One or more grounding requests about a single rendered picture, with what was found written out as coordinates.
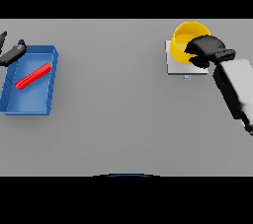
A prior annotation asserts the red beaker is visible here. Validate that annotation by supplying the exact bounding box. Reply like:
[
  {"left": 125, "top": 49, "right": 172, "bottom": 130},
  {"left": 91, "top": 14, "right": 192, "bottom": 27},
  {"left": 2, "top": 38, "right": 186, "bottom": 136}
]
[{"left": 15, "top": 62, "right": 52, "bottom": 91}]

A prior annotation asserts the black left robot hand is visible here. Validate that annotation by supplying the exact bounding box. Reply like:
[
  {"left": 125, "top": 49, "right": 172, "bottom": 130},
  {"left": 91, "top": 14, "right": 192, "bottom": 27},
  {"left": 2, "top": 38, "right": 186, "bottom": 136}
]
[{"left": 0, "top": 31, "right": 28, "bottom": 68}]

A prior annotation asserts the yellow bowl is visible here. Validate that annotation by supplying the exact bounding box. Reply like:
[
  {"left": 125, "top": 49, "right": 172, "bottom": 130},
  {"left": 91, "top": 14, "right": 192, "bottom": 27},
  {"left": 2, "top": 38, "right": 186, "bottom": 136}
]
[{"left": 169, "top": 21, "right": 211, "bottom": 65}]

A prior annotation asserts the pale square measuring scale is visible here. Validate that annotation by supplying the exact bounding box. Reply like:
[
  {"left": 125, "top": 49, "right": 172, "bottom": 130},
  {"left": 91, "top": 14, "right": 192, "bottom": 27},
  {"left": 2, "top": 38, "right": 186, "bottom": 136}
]
[{"left": 165, "top": 39, "right": 210, "bottom": 81}]

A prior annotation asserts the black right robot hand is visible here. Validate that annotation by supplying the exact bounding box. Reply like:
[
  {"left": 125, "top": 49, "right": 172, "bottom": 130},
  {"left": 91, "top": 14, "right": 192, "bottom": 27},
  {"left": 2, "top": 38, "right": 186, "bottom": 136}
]
[{"left": 184, "top": 35, "right": 237, "bottom": 69}]

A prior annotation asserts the blue tray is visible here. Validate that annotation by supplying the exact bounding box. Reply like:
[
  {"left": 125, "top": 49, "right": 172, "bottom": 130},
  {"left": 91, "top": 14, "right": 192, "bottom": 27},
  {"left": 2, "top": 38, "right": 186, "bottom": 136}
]
[{"left": 0, "top": 44, "right": 59, "bottom": 116}]

